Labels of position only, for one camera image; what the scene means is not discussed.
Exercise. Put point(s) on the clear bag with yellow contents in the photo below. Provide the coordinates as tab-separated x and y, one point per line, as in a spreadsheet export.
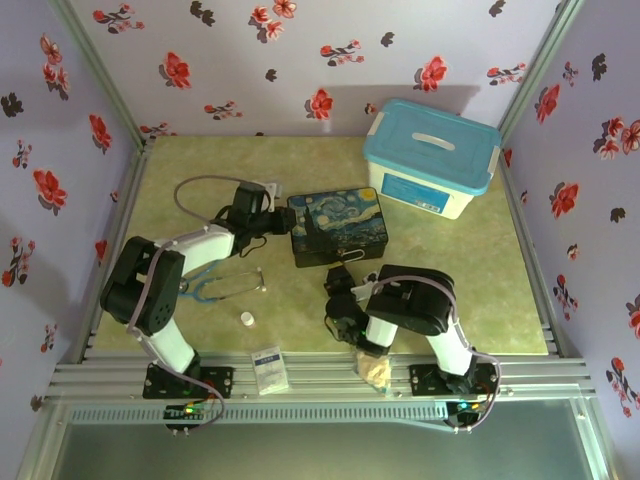
374	372

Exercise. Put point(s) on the small white bottle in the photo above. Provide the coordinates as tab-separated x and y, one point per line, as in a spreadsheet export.
247	319

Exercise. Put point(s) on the starry night tin box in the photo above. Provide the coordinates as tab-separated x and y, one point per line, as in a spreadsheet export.
340	220

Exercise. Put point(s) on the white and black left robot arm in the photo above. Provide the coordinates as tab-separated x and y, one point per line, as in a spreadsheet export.
170	345

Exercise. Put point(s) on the white paper packet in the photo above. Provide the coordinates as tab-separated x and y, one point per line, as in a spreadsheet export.
270	370

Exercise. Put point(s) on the green circuit board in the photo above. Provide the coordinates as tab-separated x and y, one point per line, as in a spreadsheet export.
467	406
187	410

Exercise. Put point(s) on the wide aluminium profile beam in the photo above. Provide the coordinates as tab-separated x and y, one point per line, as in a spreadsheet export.
320	375

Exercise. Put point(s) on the aluminium table rail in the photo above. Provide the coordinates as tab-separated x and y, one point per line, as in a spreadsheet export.
525	225
129	200

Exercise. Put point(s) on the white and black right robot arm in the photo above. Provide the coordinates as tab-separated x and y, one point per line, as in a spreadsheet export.
450	345

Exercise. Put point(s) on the white storage box blue lid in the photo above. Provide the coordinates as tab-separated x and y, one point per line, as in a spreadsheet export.
430	150

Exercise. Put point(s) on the aluminium frame post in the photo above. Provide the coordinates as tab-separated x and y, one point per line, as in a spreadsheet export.
105	75
539	75

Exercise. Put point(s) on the blue stethoscope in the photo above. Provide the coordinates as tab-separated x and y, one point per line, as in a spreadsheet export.
235	286

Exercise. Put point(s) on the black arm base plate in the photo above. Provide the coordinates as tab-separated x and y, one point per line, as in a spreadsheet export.
220	382
425	380

